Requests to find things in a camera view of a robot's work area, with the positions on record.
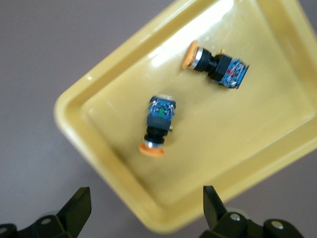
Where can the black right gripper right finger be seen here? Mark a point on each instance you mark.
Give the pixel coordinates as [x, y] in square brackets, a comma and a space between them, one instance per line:
[214, 208]

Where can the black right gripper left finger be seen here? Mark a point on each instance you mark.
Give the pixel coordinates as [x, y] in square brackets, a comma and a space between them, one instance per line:
[74, 210]

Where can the yellow button green-marked block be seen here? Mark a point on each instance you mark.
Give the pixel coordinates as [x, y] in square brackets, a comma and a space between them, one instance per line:
[159, 121]

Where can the yellow button red-marked block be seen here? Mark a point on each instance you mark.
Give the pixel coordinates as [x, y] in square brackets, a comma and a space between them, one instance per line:
[223, 67]

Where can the yellow plastic tray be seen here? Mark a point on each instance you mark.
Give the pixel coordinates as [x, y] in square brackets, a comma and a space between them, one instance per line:
[223, 148]

